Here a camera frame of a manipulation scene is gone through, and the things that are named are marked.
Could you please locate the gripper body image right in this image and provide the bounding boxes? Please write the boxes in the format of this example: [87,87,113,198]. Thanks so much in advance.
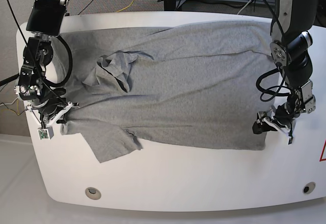
[274,103,300,126]

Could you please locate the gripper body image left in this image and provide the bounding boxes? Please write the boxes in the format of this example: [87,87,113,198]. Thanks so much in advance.
[33,100,66,125]

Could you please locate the grey T-shirt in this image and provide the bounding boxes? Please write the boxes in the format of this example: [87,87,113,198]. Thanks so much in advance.
[61,21,274,162]

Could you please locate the black robot arm image left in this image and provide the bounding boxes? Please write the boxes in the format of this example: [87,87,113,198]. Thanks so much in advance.
[15,0,73,129]

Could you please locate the black rod at left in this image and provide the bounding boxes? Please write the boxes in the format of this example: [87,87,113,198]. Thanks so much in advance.
[0,73,19,87]

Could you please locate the red warning triangle sticker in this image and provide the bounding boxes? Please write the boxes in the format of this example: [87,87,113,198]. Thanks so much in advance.
[319,141,326,162]

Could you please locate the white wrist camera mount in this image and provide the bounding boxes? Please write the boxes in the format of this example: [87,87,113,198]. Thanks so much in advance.
[26,101,79,140]
[256,111,295,145]

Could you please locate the yellow and white side cables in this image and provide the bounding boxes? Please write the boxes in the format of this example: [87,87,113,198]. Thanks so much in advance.
[0,100,21,117]

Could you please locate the right table cable grommet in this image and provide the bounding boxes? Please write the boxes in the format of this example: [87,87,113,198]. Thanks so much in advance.
[303,182,316,194]

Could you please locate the table cable grommet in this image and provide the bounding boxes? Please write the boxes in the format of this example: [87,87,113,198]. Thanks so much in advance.
[85,187,101,200]
[303,182,316,194]

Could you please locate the left table cable grommet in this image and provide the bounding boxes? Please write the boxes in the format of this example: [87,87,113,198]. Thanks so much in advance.
[85,187,101,200]

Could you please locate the black table leg post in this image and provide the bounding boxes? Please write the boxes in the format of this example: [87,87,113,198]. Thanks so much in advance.
[164,0,182,11]

